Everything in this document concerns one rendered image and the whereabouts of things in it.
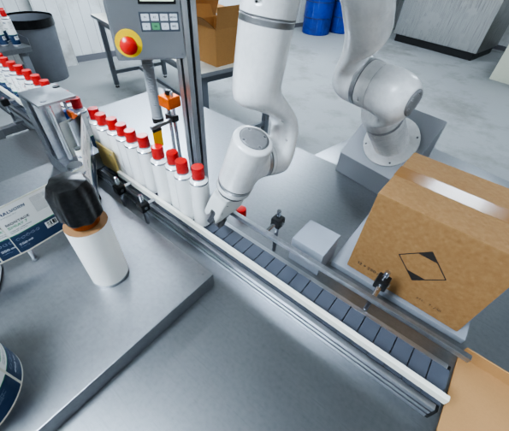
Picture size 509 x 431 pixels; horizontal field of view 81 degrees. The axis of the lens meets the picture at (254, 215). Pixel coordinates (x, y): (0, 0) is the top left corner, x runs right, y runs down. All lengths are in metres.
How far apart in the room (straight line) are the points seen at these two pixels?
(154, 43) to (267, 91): 0.39
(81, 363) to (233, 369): 0.31
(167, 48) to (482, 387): 1.06
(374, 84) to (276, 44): 0.37
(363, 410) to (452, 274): 0.35
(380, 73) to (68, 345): 0.93
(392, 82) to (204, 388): 0.80
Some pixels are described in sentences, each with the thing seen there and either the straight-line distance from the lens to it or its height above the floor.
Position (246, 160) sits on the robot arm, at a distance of 0.58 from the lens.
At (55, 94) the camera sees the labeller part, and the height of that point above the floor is 1.14.
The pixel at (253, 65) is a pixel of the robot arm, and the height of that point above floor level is 1.38.
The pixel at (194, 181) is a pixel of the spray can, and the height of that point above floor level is 1.05.
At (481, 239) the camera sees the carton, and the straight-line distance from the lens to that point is 0.73.
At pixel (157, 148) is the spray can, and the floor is 1.08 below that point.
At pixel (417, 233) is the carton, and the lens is 0.75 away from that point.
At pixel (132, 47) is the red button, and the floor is 1.32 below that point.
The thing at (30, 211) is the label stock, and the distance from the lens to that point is 0.89.
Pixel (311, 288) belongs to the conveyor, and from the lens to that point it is 0.79.
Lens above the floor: 1.53
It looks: 44 degrees down
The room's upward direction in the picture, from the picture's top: 4 degrees clockwise
